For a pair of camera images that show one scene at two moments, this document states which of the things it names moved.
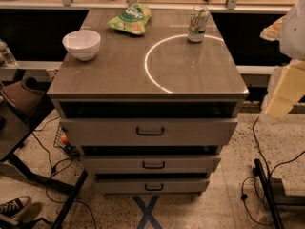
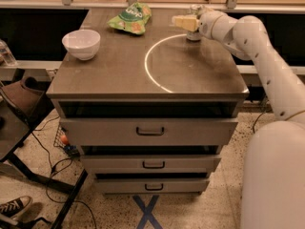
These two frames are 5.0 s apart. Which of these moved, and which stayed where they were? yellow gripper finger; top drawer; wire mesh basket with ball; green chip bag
Moved: yellow gripper finger
Stayed: green chip bag; top drawer; wire mesh basket with ball
